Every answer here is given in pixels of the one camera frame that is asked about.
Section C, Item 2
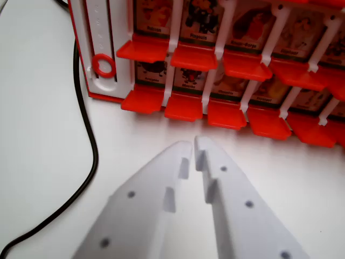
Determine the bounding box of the red board flap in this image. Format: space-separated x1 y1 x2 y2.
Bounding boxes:
164 93 204 120
170 43 219 72
120 84 166 114
286 112 338 148
207 99 247 131
116 33 171 64
246 106 293 141
222 50 273 82
270 58 328 92

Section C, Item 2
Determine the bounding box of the long black cable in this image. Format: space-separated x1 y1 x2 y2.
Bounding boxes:
0 0 99 253

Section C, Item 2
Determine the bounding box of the red and white game board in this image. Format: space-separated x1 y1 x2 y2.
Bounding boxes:
67 0 345 149

